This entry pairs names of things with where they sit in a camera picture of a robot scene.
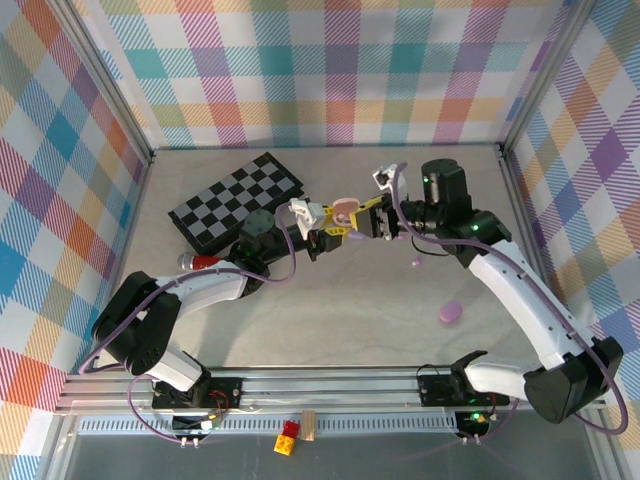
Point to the pink earbud charging case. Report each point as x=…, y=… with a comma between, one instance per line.
x=345, y=206

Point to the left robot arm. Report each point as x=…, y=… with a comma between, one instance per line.
x=210, y=287

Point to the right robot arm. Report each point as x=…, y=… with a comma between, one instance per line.
x=525, y=300

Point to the purple earbud charging case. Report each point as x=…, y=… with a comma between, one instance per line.
x=450, y=312

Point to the black grey chessboard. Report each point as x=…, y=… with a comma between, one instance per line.
x=235, y=200

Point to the wooden block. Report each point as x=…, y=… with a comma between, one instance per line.
x=309, y=426

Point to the red toy brick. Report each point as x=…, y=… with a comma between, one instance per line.
x=290, y=429

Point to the yellow toy brick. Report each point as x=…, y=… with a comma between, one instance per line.
x=284, y=445

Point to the black controller board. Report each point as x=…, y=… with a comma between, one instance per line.
x=475, y=424
x=190, y=424

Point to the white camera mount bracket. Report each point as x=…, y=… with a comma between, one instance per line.
x=312, y=222

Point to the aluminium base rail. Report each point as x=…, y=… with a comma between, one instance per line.
x=325, y=387

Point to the aluminium frame post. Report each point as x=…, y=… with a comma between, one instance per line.
x=105, y=85
x=57, y=450
x=547, y=75

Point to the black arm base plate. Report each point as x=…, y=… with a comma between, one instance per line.
x=432, y=390
x=225, y=387

